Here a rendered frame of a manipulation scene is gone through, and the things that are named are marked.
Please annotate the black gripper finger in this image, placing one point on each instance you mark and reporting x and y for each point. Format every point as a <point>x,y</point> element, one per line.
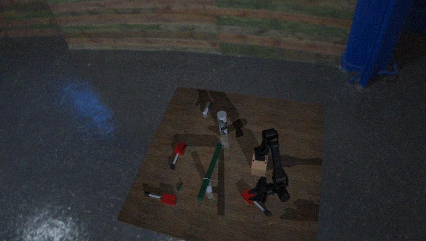
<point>256,198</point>
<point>255,190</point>

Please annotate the grey metal cup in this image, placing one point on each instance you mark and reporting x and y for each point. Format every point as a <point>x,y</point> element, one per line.
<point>223,125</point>

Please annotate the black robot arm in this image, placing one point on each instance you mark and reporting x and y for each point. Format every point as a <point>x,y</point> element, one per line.
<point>278,176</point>

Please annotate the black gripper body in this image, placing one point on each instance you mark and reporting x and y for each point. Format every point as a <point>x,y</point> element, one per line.
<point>266,190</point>

